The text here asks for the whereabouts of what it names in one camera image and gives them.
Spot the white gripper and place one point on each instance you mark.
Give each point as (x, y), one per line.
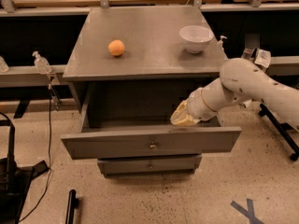
(196, 104)

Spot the grey top drawer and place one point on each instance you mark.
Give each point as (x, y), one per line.
(124, 119)

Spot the grey drawer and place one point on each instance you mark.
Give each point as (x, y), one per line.
(124, 119)
(149, 164)

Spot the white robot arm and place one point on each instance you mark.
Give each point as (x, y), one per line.
(240, 80)

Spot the grey bottom drawer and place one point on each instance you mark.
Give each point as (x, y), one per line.
(149, 164)

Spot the grey drawer cabinet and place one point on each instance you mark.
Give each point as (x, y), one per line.
(153, 50)

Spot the white bowl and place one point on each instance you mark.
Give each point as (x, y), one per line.
(195, 38)

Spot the small pump bottle behind cabinet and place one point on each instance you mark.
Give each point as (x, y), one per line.
(221, 41)

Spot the clear water bottle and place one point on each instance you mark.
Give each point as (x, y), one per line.
(247, 53)

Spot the orange fruit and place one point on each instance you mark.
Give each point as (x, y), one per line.
(116, 48)

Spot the black wheeled stand leg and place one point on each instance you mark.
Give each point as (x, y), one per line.
(282, 128)

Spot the black tube on floor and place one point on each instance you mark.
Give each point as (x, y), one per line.
(72, 204)

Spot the clear sanitizer pump bottle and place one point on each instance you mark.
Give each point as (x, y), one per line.
(41, 63)

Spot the black stand base left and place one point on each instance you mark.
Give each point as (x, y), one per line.
(14, 181)

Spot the white packet on rail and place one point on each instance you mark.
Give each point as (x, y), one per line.
(263, 57)

